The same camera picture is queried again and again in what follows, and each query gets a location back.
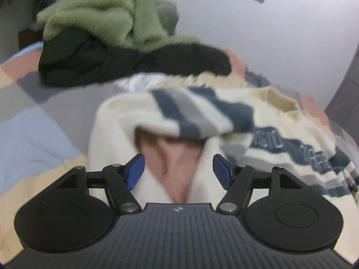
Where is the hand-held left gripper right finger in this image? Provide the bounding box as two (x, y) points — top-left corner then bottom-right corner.
(212, 154), (303, 215)

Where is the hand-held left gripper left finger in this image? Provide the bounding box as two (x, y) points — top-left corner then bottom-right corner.
(55, 154), (146, 215)

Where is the white sweater with blue stripes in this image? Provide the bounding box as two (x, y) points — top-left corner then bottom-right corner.
(88, 85), (359, 208)

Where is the white cloth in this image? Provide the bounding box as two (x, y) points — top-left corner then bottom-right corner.
(114, 73), (171, 90)

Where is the patchwork quilt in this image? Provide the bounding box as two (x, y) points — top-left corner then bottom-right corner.
(0, 41), (359, 258)

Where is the black jacket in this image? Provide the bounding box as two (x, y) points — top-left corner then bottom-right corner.
(38, 29), (232, 88)

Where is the grey door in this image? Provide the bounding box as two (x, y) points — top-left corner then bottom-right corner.
(325, 52), (359, 131)

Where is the green fleece jacket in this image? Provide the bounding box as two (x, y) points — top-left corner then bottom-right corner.
(36, 0), (201, 52)

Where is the dark brown furniture piece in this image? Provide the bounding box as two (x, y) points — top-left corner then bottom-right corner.
(18, 28), (43, 51)

